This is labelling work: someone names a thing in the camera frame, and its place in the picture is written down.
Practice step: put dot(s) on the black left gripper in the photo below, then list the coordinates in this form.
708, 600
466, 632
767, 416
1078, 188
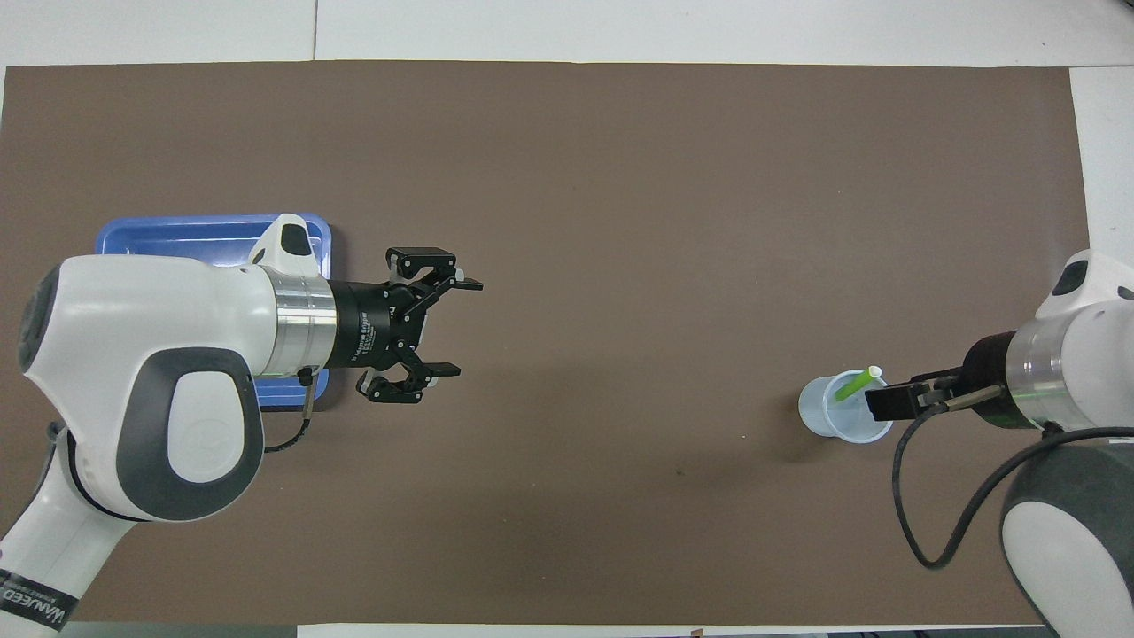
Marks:
372, 323

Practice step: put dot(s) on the green pen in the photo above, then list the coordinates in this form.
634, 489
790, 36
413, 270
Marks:
852, 387

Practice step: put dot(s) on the brown table mat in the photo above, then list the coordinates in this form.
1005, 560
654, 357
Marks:
620, 177

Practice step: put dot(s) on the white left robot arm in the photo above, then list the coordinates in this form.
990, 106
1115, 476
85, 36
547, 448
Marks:
133, 310

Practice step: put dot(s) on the blue plastic tray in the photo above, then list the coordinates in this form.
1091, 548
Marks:
177, 235

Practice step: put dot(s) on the translucent plastic cup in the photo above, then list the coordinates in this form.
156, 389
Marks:
824, 412

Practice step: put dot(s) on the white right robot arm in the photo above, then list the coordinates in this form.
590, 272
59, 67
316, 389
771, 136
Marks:
1081, 354

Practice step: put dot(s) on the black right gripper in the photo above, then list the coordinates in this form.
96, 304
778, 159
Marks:
992, 363

